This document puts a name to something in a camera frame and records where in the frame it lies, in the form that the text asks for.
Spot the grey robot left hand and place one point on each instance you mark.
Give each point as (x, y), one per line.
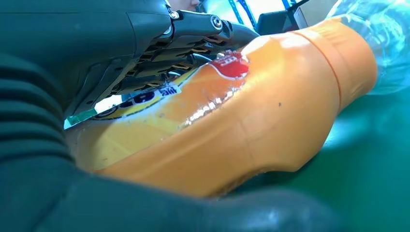
(80, 41)

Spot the orange detergent bottle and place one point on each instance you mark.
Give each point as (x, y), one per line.
(256, 128)

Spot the person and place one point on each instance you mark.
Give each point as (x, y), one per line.
(182, 4)

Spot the cardboard box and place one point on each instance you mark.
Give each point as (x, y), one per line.
(314, 12)

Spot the green table board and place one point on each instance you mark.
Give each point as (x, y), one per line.
(368, 160)

